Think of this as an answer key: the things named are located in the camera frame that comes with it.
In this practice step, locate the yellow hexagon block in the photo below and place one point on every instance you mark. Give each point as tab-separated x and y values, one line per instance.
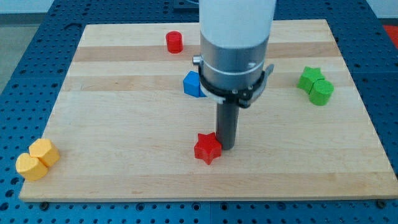
46	151

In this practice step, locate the light wooden board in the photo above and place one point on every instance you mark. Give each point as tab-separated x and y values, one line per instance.
126	130

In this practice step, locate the blue cube block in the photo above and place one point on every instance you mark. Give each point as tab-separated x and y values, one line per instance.
191	85

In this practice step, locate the red star block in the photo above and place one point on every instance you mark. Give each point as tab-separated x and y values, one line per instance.
207	148

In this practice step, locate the green star block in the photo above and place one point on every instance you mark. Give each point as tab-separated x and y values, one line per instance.
308	78

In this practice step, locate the red cylinder block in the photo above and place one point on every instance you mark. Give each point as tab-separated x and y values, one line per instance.
174	42

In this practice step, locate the green cylinder block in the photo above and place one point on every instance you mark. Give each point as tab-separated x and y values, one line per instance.
321	92

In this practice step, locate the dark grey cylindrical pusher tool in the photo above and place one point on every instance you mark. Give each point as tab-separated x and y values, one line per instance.
226	124

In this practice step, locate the yellow heart block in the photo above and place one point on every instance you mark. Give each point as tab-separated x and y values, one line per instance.
31	168

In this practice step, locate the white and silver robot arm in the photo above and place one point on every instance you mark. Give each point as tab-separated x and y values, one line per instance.
233	42

